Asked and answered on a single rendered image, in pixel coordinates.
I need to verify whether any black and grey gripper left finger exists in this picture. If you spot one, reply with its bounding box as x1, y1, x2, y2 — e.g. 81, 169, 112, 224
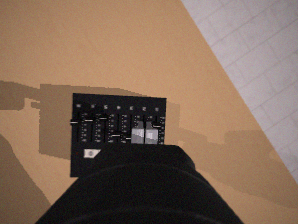
131, 121, 145, 144

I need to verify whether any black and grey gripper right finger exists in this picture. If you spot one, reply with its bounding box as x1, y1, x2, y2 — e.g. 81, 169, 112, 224
144, 122, 158, 144

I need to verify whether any black lighting desk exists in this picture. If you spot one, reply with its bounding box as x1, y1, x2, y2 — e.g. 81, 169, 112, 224
70, 93, 167, 178

